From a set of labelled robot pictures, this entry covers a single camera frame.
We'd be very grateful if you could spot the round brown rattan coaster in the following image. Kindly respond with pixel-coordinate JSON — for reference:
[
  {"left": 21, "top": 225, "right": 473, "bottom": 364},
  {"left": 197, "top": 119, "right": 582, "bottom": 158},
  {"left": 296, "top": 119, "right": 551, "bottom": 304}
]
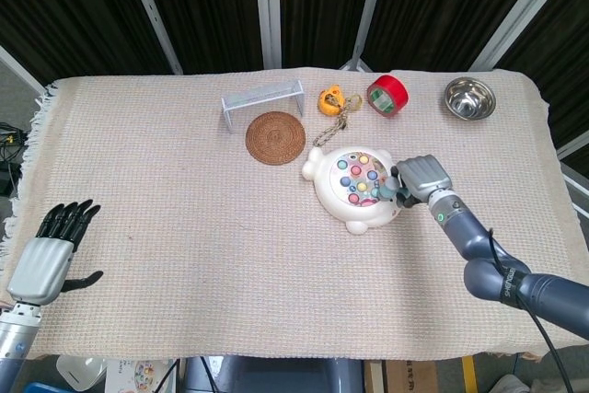
[{"left": 245, "top": 110, "right": 307, "bottom": 166}]

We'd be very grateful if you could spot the black pleated curtain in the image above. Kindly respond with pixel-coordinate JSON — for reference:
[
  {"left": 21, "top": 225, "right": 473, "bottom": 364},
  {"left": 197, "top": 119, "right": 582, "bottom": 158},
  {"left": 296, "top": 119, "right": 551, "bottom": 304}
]
[{"left": 0, "top": 0, "right": 589, "bottom": 168}]

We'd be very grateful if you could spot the white plastic container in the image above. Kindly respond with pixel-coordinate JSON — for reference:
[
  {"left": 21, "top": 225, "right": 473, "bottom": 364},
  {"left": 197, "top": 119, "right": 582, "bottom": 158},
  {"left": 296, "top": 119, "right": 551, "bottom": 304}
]
[{"left": 55, "top": 355, "right": 110, "bottom": 389}]

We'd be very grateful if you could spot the orange keychain toy with rope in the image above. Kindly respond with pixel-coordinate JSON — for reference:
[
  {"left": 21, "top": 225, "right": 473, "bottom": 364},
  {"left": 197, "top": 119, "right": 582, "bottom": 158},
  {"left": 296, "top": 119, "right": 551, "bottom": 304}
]
[{"left": 312, "top": 84, "right": 364, "bottom": 148}]

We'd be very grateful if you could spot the stainless steel bowl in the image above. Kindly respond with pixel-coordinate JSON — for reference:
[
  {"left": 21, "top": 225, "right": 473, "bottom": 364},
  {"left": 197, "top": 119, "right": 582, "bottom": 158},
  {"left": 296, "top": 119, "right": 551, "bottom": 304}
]
[{"left": 443, "top": 76, "right": 497, "bottom": 121}]

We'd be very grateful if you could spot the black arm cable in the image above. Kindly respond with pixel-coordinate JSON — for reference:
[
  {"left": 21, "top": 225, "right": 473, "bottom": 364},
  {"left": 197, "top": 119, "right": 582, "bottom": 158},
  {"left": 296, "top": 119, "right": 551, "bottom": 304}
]
[{"left": 487, "top": 226, "right": 576, "bottom": 393}]

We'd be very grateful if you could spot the teal grey toy hammer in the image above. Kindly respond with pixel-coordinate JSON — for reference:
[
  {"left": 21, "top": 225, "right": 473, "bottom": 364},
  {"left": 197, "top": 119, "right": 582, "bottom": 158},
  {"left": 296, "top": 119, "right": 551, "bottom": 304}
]
[{"left": 371, "top": 167, "right": 418, "bottom": 210}]

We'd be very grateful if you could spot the printed toy packaging box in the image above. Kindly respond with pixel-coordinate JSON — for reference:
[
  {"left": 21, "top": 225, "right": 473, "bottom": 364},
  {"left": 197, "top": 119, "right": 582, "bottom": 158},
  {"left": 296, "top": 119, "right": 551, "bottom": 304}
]
[{"left": 103, "top": 358, "right": 179, "bottom": 393}]

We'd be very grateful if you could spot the red tape roll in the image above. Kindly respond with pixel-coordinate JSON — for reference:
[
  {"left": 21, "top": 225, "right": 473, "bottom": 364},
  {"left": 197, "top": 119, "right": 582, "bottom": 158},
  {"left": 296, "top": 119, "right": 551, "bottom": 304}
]
[{"left": 366, "top": 74, "right": 410, "bottom": 119}]

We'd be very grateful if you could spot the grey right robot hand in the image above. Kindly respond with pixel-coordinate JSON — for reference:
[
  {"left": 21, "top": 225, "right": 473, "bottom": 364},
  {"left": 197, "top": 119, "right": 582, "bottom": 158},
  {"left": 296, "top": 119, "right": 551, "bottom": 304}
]
[{"left": 390, "top": 154, "right": 455, "bottom": 209}]

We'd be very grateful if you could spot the brown cardboard box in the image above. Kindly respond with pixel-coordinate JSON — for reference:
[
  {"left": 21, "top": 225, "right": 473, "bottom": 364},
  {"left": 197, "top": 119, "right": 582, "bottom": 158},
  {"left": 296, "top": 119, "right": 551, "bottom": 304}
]
[{"left": 363, "top": 358, "right": 438, "bottom": 393}]

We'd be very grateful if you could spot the bundle of black cables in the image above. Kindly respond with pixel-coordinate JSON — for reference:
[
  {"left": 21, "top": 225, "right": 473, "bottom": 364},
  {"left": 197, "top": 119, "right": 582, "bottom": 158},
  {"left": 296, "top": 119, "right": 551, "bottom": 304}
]
[{"left": 0, "top": 121, "right": 29, "bottom": 196}]

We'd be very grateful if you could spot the grey black left robot hand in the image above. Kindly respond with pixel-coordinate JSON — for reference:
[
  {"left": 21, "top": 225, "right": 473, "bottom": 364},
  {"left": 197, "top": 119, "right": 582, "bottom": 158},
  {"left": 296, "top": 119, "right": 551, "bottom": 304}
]
[{"left": 6, "top": 199, "right": 105, "bottom": 306}]

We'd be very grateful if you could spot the white bear-shaped pop-button toy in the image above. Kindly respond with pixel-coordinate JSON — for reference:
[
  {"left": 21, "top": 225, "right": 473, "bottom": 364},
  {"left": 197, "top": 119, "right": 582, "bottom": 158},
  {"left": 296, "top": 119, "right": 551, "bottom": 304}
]
[{"left": 301, "top": 146, "right": 404, "bottom": 235}]

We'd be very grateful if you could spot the beige woven tablecloth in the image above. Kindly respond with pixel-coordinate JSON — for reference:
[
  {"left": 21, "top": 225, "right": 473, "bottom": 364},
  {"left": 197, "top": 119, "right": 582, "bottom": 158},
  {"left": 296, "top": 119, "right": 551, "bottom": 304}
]
[{"left": 0, "top": 65, "right": 551, "bottom": 362}]

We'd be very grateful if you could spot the white aluminium frame post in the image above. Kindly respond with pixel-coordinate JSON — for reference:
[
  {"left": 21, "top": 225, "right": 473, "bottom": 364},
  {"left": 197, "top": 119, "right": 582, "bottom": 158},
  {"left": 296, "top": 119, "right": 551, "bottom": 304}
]
[
  {"left": 472, "top": 0, "right": 574, "bottom": 73},
  {"left": 0, "top": 45, "right": 47, "bottom": 95},
  {"left": 339, "top": 0, "right": 392, "bottom": 75},
  {"left": 120, "top": 0, "right": 184, "bottom": 75},
  {"left": 252, "top": 0, "right": 283, "bottom": 70},
  {"left": 555, "top": 133, "right": 589, "bottom": 219}
]

